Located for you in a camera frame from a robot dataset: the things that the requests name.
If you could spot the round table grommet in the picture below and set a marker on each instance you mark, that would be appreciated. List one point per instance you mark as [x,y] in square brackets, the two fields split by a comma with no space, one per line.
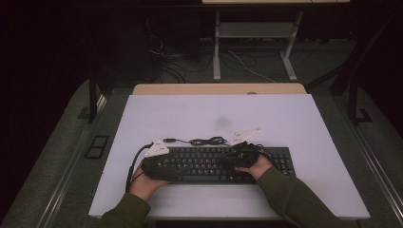
[252,93]

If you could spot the black metal stand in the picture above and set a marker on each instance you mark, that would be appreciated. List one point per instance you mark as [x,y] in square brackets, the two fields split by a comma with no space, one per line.
[92,101]
[352,101]

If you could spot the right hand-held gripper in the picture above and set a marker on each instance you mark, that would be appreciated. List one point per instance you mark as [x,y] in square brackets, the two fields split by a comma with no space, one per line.
[245,156]

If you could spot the black floor socket box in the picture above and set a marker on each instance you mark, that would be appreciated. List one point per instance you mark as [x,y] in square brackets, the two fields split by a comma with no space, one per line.
[96,147]

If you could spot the white board mat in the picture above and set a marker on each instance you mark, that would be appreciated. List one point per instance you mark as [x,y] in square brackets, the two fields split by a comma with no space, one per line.
[285,126]

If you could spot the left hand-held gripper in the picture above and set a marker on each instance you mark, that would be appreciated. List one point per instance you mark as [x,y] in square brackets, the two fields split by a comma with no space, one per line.
[158,167]

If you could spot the person's left hand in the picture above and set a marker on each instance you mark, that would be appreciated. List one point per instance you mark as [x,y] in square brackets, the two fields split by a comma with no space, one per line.
[142,186]

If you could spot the wooden table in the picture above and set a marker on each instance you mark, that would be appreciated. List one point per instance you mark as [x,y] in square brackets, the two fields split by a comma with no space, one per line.
[190,89]

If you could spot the person's right hand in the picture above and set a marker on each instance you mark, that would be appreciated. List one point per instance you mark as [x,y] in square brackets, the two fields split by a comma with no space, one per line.
[261,169]

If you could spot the black computer keyboard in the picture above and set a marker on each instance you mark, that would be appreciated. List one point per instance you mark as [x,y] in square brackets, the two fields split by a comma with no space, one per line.
[202,164]

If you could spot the white metal shelf stand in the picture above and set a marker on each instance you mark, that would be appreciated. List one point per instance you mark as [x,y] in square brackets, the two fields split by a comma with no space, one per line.
[253,30]

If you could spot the metal floor rail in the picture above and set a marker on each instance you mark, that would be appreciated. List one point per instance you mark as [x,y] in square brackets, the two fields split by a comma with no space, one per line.
[380,169]
[63,186]

